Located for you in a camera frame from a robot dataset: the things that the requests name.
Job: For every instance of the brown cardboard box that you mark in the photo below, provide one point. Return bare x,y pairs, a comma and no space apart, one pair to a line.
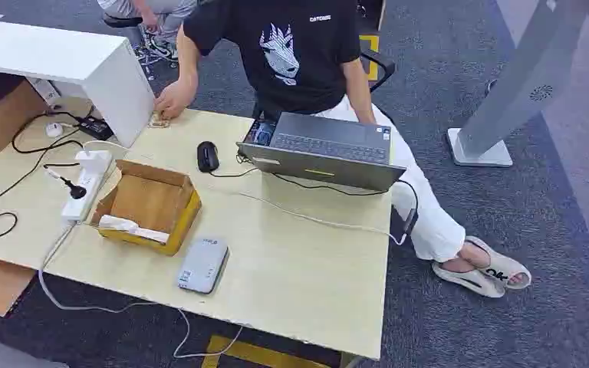
5,119

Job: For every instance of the wooden card box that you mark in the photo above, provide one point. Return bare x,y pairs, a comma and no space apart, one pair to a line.
144,203

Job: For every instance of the grey card reader device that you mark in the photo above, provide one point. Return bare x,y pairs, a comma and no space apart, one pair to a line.
203,265

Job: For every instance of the white cards stack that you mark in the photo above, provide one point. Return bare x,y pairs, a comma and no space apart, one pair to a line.
122,225

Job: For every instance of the black stool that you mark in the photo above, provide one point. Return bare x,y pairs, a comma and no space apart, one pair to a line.
122,22

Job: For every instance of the black chair armrest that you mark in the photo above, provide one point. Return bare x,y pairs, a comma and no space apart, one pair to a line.
383,65

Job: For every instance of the white power strip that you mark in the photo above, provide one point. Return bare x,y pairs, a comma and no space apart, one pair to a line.
82,195

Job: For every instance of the small white round device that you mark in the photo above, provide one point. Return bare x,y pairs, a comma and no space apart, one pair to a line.
54,129

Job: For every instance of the grey kiosk stand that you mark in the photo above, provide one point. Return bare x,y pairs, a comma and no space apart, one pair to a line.
518,86

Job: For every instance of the black plug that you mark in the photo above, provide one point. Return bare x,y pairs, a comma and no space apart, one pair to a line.
75,191

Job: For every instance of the white desk cabinet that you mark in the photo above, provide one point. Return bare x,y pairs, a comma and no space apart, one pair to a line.
71,61

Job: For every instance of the grey laptop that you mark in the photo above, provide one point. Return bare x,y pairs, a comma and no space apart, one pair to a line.
325,170

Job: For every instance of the black computer mouse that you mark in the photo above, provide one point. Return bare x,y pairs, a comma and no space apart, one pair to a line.
207,155

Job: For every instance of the white charger plug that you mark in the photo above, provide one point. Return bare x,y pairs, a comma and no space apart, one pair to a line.
94,161

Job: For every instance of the pale card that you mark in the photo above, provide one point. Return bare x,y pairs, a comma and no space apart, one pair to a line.
158,122

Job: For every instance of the black power brick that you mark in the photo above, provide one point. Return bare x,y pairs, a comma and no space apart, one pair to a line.
95,128

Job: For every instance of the person in black shirt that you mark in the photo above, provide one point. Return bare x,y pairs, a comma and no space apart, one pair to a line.
294,51

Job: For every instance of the person in grey trousers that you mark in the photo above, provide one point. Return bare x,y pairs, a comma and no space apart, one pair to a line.
170,20

